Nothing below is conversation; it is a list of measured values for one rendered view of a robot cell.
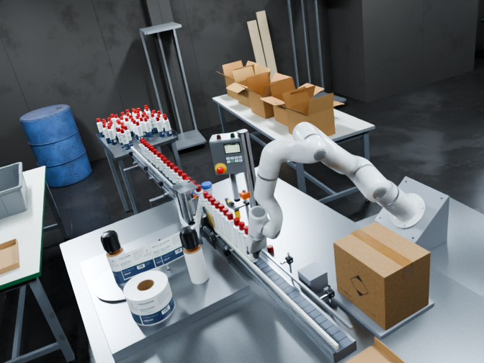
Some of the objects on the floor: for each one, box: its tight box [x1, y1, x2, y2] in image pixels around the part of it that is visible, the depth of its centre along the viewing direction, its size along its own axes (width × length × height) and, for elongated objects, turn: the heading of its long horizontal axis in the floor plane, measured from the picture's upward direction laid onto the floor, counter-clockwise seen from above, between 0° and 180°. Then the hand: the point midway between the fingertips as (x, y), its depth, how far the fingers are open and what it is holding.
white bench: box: [0, 166, 76, 363], centre depth 351 cm, size 190×75×80 cm, turn 40°
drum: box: [19, 104, 92, 188], centre depth 582 cm, size 64×64×96 cm
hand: (256, 254), depth 217 cm, fingers closed, pressing on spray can
